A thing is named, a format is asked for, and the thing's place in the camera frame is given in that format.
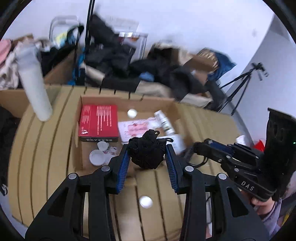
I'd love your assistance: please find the black cable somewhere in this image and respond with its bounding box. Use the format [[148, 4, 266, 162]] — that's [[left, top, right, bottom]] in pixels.
[[182, 146, 210, 168]]

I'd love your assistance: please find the hello cloud sticker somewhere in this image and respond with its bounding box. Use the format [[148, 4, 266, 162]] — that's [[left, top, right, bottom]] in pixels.
[[103, 146, 117, 162]]

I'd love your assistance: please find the black cloth bundle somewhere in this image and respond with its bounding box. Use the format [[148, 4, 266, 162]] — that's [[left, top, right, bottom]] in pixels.
[[127, 129, 173, 170]]

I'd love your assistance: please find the lilac sleeve forearm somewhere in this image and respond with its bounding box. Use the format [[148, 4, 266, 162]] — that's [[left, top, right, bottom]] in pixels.
[[259, 198, 282, 238]]

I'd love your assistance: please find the person right hand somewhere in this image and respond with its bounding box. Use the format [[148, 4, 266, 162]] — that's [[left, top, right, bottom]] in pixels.
[[251, 197, 275, 215]]

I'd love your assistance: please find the pink white packet box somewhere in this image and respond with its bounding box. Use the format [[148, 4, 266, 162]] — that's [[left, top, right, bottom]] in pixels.
[[118, 118, 161, 143]]

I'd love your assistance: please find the white cap on table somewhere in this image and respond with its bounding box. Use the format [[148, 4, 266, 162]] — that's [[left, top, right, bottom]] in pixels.
[[139, 195, 153, 209]]

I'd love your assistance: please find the red book box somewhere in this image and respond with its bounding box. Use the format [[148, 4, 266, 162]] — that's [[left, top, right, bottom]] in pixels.
[[78, 105, 119, 143]]

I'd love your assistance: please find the white spray bottle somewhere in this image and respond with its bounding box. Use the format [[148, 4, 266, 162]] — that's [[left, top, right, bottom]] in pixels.
[[154, 110, 175, 136]]

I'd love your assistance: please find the cardboard tray box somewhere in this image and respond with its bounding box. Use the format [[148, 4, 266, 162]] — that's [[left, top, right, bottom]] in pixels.
[[68, 94, 193, 175]]

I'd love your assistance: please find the small white round lid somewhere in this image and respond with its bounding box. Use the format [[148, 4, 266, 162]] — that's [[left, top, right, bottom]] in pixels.
[[127, 109, 137, 118]]

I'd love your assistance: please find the cardboard box right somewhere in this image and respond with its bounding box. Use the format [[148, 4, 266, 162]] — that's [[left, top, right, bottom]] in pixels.
[[147, 43, 220, 107]]

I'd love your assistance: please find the blue garment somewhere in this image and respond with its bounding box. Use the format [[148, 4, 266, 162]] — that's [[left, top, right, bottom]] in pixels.
[[208, 51, 236, 81]]

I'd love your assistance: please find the black tripod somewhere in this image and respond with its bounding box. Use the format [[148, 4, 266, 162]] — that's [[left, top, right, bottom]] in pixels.
[[218, 62, 269, 116]]

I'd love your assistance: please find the black clothes pile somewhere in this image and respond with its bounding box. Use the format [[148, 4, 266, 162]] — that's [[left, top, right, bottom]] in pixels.
[[40, 14, 223, 110]]

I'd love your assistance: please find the large cardboard box left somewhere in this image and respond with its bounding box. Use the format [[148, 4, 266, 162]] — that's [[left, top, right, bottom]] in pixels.
[[1, 35, 77, 121]]

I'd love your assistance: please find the white tall bottle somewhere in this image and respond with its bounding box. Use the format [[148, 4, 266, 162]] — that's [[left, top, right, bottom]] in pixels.
[[16, 44, 53, 122]]

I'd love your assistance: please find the pink bag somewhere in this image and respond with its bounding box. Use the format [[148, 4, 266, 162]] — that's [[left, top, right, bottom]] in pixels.
[[0, 39, 11, 64]]

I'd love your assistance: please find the black trolley handle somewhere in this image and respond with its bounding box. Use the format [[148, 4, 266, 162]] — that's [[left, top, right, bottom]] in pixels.
[[85, 0, 95, 52]]

